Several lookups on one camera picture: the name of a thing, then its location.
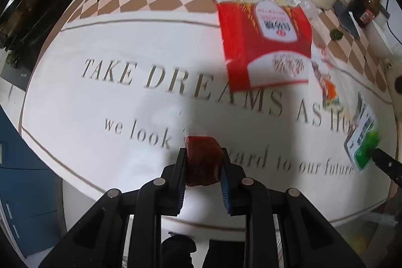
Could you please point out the dark glass bottle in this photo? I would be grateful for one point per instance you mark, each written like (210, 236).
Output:
(368, 4)

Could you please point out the dark flat pad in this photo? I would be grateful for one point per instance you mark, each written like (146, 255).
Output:
(347, 20)

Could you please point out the clear printed plastic wrapper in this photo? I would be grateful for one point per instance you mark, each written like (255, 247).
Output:
(326, 79)

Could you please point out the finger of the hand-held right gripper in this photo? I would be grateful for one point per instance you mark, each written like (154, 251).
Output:
(388, 165)

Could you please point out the large red and white bag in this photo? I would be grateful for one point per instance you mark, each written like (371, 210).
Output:
(263, 32)

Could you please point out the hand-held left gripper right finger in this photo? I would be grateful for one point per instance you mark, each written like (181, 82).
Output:
(225, 183)

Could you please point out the blue cabinet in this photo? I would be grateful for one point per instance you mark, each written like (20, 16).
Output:
(22, 183)

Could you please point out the small green object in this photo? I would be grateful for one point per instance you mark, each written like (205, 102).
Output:
(337, 34)

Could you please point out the white box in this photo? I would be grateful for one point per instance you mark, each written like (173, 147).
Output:
(381, 35)

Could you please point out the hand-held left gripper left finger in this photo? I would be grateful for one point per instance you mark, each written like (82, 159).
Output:
(180, 180)

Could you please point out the white printed floor mat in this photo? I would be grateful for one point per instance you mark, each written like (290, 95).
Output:
(176, 92)

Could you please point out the green and white wrapper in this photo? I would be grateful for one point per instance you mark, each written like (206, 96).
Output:
(364, 142)

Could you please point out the small red block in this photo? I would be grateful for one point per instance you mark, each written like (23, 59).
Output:
(202, 161)

